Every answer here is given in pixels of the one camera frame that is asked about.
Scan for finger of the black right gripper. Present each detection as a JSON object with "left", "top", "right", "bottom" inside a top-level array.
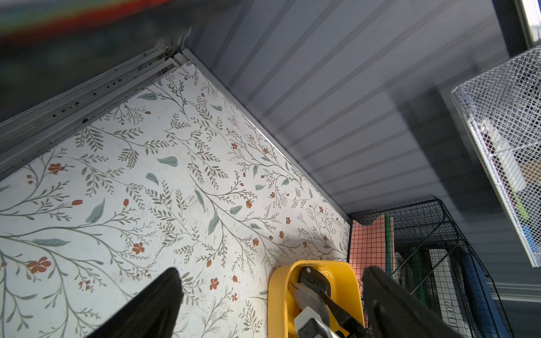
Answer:
[{"left": 318, "top": 290, "right": 368, "bottom": 337}]

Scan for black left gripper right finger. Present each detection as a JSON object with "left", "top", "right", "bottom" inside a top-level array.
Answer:
[{"left": 362, "top": 266, "right": 460, "bottom": 338}]

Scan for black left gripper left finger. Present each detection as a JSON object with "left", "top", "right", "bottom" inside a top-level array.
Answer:
[{"left": 90, "top": 268, "right": 184, "bottom": 338}]

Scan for yellow plastic storage box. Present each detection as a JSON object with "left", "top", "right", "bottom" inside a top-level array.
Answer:
[{"left": 267, "top": 260, "right": 365, "bottom": 337}]

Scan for black ribbed mouse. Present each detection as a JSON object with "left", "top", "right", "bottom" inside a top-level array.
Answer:
[{"left": 299, "top": 266, "right": 331, "bottom": 297}]

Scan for colourful paper sheets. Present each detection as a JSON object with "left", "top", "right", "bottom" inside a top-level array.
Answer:
[{"left": 349, "top": 214, "right": 396, "bottom": 294}]

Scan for black wire desk organizer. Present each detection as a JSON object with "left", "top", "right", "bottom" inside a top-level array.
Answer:
[{"left": 352, "top": 197, "right": 514, "bottom": 337}]

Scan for white mesh wall basket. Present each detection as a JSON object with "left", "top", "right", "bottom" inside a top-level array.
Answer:
[{"left": 452, "top": 46, "right": 540, "bottom": 268}]

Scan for black wire wall basket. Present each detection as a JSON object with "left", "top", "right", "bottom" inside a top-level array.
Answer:
[{"left": 1, "top": 1, "right": 240, "bottom": 47}]

